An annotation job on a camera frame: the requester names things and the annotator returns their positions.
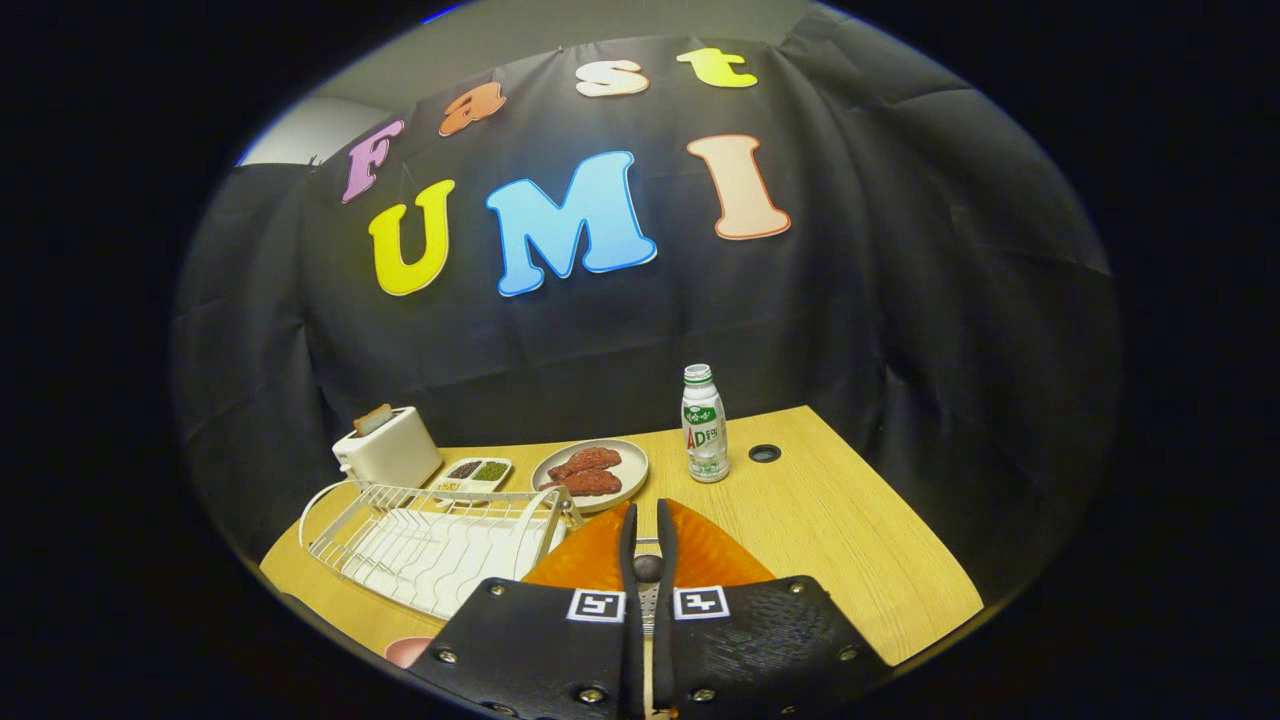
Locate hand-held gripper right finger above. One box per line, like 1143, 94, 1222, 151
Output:
653, 498, 891, 720

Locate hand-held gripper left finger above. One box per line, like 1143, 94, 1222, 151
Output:
408, 503, 641, 720

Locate white wire dish rack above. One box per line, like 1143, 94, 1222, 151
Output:
298, 480, 584, 621

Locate white divided condiment dish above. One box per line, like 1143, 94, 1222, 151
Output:
432, 457, 514, 498

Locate beige plate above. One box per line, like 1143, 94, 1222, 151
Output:
531, 439, 650, 515

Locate red meat slice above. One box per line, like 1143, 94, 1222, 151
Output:
545, 470, 623, 498
548, 447, 623, 483

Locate white green-label drink bottle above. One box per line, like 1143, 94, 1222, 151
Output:
681, 364, 730, 484

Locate white toaster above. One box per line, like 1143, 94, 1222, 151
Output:
332, 405, 444, 491

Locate black backdrop cloth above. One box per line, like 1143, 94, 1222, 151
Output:
170, 35, 1121, 601

